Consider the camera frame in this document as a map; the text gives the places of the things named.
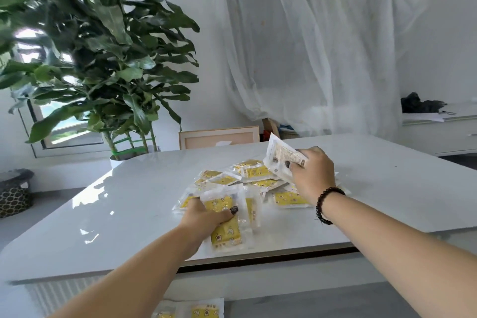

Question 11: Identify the person's left hand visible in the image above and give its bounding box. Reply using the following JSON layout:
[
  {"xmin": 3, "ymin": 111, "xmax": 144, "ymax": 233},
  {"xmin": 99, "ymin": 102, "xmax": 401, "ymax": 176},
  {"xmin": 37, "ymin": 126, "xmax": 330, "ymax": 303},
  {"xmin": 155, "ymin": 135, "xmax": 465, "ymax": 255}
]
[{"xmin": 178, "ymin": 198, "xmax": 239, "ymax": 255}]

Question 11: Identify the person's right hand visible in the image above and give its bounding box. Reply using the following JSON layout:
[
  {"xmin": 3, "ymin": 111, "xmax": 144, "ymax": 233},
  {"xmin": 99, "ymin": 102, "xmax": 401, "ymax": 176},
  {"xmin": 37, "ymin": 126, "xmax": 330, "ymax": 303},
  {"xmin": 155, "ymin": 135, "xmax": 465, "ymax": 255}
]
[{"xmin": 284, "ymin": 146, "xmax": 337, "ymax": 206}]

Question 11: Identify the pile of yellow packets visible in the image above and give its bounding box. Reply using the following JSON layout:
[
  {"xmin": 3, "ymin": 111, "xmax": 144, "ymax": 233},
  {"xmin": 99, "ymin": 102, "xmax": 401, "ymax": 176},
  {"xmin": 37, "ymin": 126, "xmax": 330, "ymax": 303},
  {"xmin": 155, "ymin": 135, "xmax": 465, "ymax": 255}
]
[{"xmin": 173, "ymin": 159, "xmax": 351, "ymax": 210}]

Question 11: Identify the white drawer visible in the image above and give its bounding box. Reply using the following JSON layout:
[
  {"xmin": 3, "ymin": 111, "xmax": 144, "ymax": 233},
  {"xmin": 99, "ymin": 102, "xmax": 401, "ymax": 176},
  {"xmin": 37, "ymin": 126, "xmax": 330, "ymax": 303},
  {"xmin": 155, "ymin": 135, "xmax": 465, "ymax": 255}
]
[{"xmin": 149, "ymin": 250, "xmax": 477, "ymax": 318}]

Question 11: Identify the person's right forearm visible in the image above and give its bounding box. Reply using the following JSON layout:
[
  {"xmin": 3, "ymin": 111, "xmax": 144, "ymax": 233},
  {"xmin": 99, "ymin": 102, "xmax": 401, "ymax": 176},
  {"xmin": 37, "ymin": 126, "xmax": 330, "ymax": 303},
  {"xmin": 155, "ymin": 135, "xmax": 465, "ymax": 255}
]
[{"xmin": 322, "ymin": 194, "xmax": 477, "ymax": 318}]

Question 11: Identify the person's left forearm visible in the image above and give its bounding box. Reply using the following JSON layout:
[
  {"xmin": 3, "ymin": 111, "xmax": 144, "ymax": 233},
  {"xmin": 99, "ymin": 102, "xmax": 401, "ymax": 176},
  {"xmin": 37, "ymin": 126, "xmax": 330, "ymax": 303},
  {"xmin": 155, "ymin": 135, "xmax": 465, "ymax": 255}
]
[{"xmin": 48, "ymin": 226, "xmax": 204, "ymax": 318}]

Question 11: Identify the brown cardboard box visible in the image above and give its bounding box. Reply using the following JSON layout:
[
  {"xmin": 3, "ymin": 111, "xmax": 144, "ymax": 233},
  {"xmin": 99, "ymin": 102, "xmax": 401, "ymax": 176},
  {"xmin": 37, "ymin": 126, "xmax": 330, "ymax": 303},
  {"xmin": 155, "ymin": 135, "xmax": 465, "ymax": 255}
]
[{"xmin": 262, "ymin": 117, "xmax": 280, "ymax": 140}]

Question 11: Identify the white plant pot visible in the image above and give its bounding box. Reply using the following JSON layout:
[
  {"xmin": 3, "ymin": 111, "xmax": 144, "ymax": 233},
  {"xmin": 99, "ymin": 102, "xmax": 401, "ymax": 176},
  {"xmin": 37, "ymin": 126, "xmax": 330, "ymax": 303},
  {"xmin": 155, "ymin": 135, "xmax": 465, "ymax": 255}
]
[{"xmin": 109, "ymin": 146, "xmax": 161, "ymax": 169}]

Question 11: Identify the black plastic bag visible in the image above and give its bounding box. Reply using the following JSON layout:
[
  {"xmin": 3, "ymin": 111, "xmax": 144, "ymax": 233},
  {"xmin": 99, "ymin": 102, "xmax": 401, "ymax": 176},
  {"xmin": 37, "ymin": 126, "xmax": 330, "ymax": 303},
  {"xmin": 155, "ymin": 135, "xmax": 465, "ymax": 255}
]
[{"xmin": 400, "ymin": 92, "xmax": 447, "ymax": 113}]

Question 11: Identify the white sheer dust cover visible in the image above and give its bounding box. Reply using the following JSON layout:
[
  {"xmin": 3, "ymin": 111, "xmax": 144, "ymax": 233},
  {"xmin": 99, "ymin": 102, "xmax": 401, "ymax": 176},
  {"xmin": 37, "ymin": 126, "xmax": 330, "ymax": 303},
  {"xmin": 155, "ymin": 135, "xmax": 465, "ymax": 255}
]
[{"xmin": 222, "ymin": 0, "xmax": 429, "ymax": 140}]

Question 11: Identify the white side cabinet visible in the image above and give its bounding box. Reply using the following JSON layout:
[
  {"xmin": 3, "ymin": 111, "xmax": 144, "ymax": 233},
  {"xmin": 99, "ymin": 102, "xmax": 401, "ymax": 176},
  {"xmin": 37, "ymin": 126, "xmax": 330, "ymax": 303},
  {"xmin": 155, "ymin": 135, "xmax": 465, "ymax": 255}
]
[{"xmin": 400, "ymin": 101, "xmax": 477, "ymax": 157}]

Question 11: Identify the small white framed window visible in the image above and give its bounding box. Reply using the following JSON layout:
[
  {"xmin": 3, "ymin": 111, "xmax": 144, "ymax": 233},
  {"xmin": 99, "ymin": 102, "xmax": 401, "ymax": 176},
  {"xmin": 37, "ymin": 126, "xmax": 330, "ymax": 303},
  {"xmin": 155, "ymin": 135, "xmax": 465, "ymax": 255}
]
[{"xmin": 16, "ymin": 97, "xmax": 112, "ymax": 159}]

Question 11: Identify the dark patterned basket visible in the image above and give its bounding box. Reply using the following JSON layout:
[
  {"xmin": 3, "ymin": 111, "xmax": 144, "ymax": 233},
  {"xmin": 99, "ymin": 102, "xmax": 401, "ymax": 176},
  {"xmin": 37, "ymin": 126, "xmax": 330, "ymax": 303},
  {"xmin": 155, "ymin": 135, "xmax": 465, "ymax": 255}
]
[{"xmin": 0, "ymin": 185, "xmax": 32, "ymax": 218}]

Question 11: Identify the large green leafy plant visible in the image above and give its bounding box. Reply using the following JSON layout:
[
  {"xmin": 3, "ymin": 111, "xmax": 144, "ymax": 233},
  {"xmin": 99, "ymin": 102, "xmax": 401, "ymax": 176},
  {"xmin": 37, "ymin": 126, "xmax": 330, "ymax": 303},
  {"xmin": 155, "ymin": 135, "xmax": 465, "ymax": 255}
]
[{"xmin": 0, "ymin": 0, "xmax": 201, "ymax": 160}]

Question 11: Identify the dark bead bracelet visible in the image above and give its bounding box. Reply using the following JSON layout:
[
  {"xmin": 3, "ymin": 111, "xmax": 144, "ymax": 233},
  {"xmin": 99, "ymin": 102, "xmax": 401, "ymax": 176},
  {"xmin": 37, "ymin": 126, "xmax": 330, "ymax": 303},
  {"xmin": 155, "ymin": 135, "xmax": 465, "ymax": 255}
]
[{"xmin": 316, "ymin": 187, "xmax": 346, "ymax": 226}]

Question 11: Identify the wooden picture frame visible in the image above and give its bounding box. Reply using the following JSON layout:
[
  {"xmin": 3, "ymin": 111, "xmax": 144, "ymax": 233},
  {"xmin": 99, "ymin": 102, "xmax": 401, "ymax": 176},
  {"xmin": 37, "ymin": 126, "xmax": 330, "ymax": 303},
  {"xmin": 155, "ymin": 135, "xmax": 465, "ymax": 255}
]
[{"xmin": 178, "ymin": 126, "xmax": 260, "ymax": 150}]

